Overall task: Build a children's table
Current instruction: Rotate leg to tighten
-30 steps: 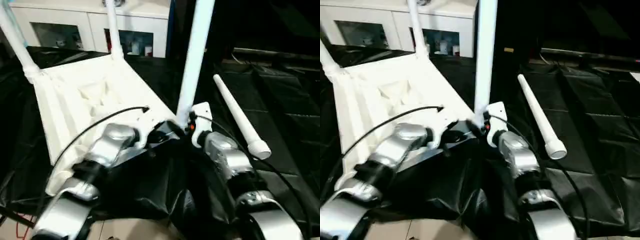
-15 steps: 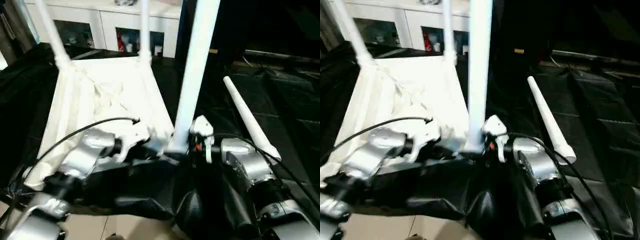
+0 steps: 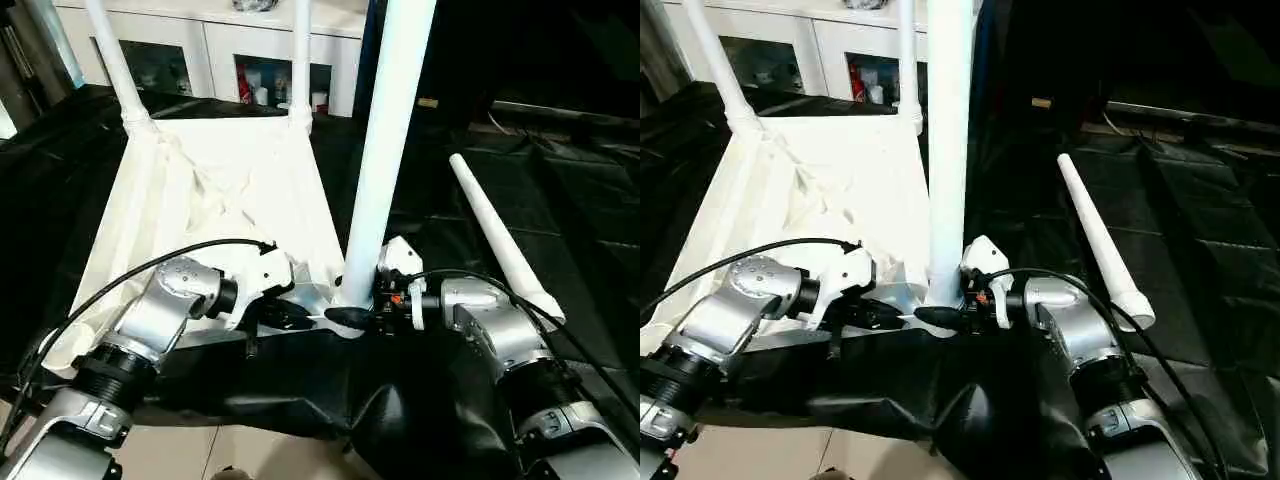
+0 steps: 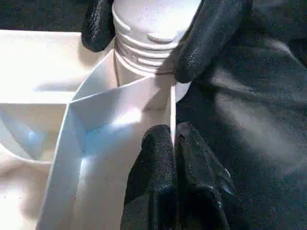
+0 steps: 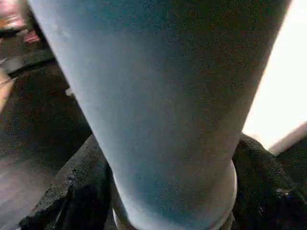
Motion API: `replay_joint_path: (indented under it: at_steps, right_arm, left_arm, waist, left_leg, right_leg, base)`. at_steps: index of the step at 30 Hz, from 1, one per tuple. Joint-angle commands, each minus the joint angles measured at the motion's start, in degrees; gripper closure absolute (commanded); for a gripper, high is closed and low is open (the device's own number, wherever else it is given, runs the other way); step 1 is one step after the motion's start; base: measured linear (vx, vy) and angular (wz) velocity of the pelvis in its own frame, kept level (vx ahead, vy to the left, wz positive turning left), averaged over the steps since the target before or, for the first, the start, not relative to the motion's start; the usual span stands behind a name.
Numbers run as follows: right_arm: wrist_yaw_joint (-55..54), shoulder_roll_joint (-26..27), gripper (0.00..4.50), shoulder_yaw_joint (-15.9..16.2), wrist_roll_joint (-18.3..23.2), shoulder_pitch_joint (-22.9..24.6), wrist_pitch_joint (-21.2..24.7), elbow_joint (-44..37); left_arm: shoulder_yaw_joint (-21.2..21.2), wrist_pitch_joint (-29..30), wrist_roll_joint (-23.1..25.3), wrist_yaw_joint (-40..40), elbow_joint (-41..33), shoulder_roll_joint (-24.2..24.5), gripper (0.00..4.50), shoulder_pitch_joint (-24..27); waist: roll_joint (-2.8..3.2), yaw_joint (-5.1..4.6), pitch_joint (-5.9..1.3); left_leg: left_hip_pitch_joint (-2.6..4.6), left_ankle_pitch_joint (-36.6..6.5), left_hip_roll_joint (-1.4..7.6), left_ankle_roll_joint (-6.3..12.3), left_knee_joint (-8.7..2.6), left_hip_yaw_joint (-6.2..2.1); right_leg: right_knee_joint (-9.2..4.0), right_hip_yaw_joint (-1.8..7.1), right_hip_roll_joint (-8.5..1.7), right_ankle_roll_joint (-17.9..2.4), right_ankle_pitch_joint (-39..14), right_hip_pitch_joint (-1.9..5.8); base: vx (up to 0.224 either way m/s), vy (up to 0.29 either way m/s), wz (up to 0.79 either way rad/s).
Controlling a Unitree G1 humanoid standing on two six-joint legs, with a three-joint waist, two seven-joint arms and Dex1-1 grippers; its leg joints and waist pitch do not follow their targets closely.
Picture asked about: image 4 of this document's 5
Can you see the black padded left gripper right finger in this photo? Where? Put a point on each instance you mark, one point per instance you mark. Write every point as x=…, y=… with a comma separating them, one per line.
x=201, y=187

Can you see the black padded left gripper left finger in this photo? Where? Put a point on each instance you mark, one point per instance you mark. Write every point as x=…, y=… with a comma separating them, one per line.
x=153, y=179

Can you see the white plastic table leg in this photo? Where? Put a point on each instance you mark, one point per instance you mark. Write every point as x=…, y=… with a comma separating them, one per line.
x=148, y=24

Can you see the black shiny mat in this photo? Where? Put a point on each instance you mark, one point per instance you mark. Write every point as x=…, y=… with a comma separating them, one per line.
x=251, y=143

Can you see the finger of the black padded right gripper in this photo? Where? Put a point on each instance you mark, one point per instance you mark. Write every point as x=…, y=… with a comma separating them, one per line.
x=206, y=43
x=98, y=24

